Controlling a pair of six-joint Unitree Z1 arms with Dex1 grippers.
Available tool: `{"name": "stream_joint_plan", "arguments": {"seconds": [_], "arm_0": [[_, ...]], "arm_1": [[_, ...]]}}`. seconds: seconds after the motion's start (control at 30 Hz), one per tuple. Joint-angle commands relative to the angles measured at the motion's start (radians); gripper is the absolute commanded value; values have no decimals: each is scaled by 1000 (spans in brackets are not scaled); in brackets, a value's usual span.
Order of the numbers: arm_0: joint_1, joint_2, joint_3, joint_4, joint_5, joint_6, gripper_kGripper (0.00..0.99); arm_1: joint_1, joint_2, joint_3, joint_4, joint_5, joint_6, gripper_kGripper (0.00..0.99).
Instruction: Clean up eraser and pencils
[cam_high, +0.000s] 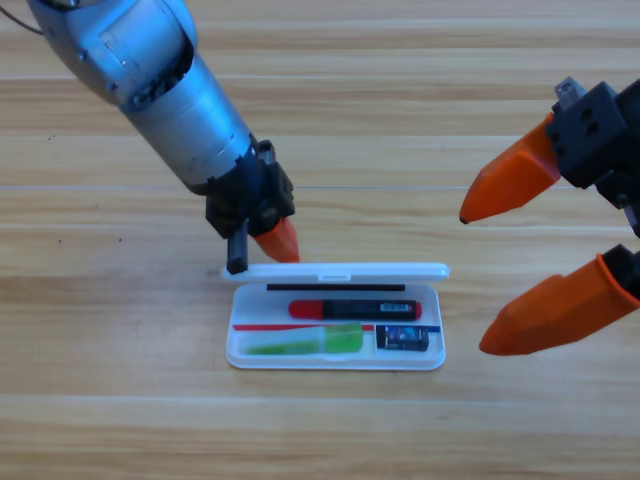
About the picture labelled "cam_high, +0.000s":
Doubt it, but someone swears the white plastic pencil case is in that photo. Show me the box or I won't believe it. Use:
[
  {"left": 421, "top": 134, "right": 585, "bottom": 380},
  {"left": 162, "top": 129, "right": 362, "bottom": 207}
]
[{"left": 219, "top": 262, "right": 451, "bottom": 372}]

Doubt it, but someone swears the thin dark cable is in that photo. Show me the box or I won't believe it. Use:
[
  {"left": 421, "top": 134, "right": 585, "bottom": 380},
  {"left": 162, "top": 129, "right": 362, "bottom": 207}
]
[{"left": 0, "top": 7, "right": 49, "bottom": 37}]

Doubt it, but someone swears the red and black marker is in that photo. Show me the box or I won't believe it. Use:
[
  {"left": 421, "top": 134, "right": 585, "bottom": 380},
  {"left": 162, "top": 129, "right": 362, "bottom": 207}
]
[{"left": 288, "top": 298, "right": 424, "bottom": 322}]

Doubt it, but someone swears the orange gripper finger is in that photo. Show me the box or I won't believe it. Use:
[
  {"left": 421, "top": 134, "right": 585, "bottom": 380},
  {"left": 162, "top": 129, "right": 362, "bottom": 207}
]
[{"left": 477, "top": 252, "right": 640, "bottom": 358}]

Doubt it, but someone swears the green highlighter pen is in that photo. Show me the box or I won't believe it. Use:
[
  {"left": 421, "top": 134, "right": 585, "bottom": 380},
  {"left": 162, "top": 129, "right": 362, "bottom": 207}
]
[{"left": 244, "top": 322, "right": 365, "bottom": 356}]

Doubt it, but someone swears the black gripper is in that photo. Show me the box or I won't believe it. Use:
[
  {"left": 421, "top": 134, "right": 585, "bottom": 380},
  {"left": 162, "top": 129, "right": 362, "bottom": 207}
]
[
  {"left": 458, "top": 75, "right": 640, "bottom": 301},
  {"left": 204, "top": 138, "right": 302, "bottom": 276}
]

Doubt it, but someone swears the blue and black eraser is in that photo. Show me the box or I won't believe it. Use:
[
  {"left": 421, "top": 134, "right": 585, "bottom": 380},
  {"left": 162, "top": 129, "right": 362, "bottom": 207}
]
[{"left": 382, "top": 324, "right": 431, "bottom": 352}]

